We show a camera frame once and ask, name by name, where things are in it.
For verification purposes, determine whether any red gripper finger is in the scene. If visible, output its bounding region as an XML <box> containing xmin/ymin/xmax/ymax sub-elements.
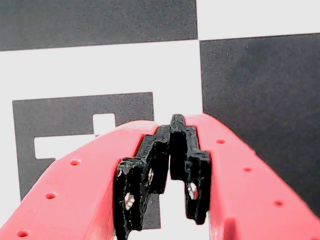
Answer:
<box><xmin>0</xmin><ymin>120</ymin><xmax>171</xmax><ymax>240</ymax></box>
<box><xmin>169</xmin><ymin>113</ymin><xmax>320</xmax><ymax>240</ymax></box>

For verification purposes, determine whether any black white marker checkerboard mat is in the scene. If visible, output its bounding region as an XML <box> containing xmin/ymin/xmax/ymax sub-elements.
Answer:
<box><xmin>0</xmin><ymin>0</ymin><xmax>320</xmax><ymax>240</ymax></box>

